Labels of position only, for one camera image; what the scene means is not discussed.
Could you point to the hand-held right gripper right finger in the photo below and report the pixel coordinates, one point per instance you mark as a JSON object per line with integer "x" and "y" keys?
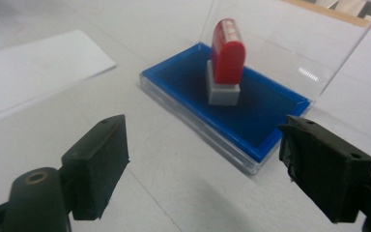
{"x": 328, "y": 167}

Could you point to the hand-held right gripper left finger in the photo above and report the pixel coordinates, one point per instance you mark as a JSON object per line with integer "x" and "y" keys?
{"x": 96, "y": 167}

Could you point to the blue ink pad clear lid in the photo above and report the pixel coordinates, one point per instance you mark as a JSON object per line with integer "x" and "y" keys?
{"x": 264, "y": 124}

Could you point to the red stamp with grey base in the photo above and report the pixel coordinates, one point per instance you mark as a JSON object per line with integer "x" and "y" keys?
{"x": 227, "y": 63}

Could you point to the large white table cover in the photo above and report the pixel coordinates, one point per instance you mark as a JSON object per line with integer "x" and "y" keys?
{"x": 180, "y": 193}

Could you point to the small white paper sheet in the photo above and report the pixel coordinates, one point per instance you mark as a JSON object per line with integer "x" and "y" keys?
{"x": 35, "y": 71}

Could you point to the wooden table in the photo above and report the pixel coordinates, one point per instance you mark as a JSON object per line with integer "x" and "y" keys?
{"x": 351, "y": 18}

